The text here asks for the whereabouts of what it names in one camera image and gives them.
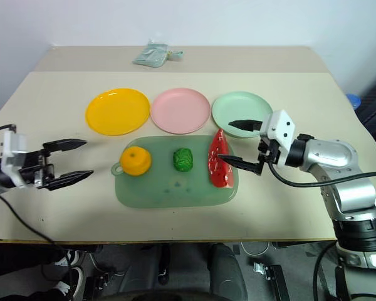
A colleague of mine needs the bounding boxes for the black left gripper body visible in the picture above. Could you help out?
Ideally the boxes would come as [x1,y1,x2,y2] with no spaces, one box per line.
[18,148,56,189]

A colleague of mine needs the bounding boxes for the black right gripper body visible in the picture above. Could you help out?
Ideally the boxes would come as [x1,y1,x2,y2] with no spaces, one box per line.
[257,137,282,165]

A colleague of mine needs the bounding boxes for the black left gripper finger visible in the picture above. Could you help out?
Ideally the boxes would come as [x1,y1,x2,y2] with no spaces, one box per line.
[43,138,88,154]
[37,169,95,191]

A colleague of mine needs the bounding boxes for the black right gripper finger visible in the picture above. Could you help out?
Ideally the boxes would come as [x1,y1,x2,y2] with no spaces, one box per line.
[218,154,264,176]
[228,119,264,133]

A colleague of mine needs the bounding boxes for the pale green plate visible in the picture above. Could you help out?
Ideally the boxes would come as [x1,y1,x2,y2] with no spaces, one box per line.
[211,90,274,139]

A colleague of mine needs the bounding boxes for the green vegetable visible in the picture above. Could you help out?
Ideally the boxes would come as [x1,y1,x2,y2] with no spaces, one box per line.
[172,148,194,172]

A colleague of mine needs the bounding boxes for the yellow plate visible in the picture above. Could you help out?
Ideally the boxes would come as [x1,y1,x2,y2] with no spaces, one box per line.
[85,88,151,137]

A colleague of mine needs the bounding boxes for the pink plate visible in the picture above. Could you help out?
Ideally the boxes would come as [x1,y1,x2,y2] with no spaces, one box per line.
[150,88,212,133]

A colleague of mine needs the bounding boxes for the orange fruit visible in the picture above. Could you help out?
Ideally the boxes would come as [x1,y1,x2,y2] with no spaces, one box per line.
[119,145,153,176]

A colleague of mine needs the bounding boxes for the beige table mat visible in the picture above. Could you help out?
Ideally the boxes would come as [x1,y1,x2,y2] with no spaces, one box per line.
[0,71,376,244]

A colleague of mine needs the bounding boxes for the red watermelon slice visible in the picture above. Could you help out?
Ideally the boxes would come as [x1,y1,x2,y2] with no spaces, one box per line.
[207,129,236,189]

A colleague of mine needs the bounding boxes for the translucent green cutting board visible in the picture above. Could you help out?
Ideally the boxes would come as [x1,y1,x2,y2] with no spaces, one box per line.
[110,134,240,209]

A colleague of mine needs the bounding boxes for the black and white sneaker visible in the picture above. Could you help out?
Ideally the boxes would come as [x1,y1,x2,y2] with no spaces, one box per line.
[50,265,86,300]
[53,248,83,268]

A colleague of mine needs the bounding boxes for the blue round object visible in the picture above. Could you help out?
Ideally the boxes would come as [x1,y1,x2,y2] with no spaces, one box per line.
[347,93,362,111]

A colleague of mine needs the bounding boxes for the black trouser legs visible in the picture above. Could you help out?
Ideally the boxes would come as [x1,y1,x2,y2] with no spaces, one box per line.
[0,243,71,301]

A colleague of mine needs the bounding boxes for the dark rounded shape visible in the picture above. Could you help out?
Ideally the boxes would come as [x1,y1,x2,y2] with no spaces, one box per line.
[206,243,249,301]

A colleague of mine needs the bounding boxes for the pale green pouch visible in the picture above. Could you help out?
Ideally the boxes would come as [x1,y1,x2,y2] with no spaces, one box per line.
[132,40,184,68]

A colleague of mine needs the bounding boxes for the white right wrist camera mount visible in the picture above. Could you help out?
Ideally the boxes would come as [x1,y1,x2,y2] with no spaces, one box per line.
[259,109,296,149]

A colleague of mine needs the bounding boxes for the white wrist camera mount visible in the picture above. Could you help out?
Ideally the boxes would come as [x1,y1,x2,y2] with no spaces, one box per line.
[259,109,296,149]
[0,130,29,188]

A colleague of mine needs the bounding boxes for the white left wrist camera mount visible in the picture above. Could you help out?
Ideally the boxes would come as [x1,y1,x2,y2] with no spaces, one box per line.
[0,130,29,188]

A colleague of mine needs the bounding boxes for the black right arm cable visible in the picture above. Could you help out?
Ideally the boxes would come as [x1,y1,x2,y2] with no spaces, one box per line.
[267,161,376,189]

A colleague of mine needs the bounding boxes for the metal bracket with black bar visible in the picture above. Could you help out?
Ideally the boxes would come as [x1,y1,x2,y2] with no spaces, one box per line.
[253,261,291,301]

